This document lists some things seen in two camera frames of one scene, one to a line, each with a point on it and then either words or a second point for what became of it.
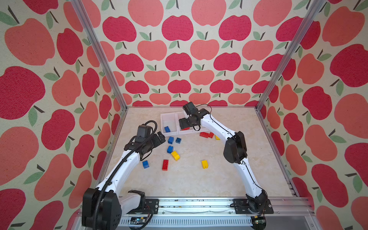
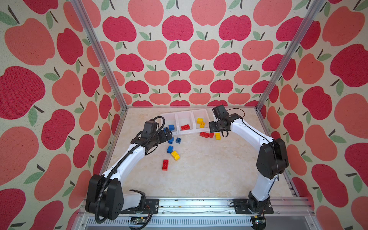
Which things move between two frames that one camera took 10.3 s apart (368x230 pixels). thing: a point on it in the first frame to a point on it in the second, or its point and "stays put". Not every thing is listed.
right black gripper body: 186,122 to 214,127
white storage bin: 169,123 stays put
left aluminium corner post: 81,12 stays put
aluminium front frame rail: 281,213 stays put
